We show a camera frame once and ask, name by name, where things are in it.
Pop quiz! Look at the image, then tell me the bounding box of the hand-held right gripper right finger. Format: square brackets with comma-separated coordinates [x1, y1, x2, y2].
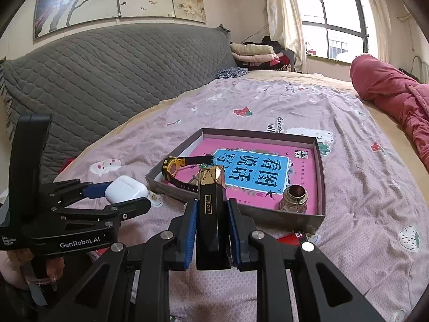
[227, 199, 386, 322]

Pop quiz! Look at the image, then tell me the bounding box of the dark patterned cloth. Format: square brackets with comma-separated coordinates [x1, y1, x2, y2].
[216, 67, 249, 80]

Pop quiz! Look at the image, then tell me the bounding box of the white earbuds case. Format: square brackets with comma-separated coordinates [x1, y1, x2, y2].
[105, 175, 149, 204]

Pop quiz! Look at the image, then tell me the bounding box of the black and gold lipstick tube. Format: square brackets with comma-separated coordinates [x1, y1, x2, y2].
[195, 165, 232, 271]

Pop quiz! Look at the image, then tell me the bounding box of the pile of folded clothes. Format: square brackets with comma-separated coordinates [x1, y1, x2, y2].
[230, 35, 297, 72]

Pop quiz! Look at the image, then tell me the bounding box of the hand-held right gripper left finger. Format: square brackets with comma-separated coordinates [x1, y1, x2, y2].
[43, 199, 199, 322]

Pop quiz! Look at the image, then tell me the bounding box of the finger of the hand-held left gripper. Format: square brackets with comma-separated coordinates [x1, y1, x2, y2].
[42, 180, 114, 209]
[52, 197, 151, 231]

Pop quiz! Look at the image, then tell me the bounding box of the small glass perfume bottle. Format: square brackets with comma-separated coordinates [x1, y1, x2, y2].
[279, 184, 308, 213]

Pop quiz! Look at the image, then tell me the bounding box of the pink printed bedsheet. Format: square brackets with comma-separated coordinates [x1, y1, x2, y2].
[54, 77, 429, 322]

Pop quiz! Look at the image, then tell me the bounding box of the yellow and black wristwatch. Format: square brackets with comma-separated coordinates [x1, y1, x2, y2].
[162, 154, 215, 193]

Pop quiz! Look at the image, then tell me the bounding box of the pink and blue book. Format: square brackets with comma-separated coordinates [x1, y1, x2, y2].
[161, 137, 318, 215]

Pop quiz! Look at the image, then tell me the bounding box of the beige bed mattress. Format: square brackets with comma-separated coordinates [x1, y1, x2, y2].
[246, 70, 423, 162]

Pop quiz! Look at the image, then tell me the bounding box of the window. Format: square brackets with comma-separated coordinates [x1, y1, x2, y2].
[291, 0, 371, 64]

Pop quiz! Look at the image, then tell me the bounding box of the grey shallow cardboard box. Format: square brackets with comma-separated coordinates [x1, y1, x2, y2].
[145, 127, 327, 235]

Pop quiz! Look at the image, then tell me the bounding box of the pink quilt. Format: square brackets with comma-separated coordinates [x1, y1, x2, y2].
[349, 54, 429, 171]

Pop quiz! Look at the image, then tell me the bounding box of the person's left hand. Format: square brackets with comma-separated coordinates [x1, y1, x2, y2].
[0, 250, 66, 291]

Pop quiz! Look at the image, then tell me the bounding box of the beige curtain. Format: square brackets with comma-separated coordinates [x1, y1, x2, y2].
[256, 0, 307, 72]
[357, 0, 393, 63]

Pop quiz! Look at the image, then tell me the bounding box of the grey quilted headboard cover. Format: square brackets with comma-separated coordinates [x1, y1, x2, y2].
[0, 23, 237, 202]

